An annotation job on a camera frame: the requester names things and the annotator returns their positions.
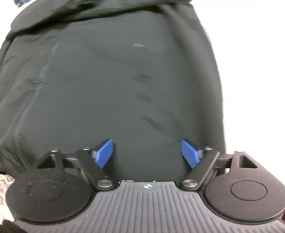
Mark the floral purple bedsheet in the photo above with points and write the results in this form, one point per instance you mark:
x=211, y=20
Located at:
x=254, y=77

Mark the black zip jacket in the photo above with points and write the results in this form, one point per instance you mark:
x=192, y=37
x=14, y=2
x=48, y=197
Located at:
x=108, y=77

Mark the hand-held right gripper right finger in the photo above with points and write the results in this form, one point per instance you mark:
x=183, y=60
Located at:
x=189, y=153

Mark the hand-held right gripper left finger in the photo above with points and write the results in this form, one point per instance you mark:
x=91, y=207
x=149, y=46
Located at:
x=105, y=153

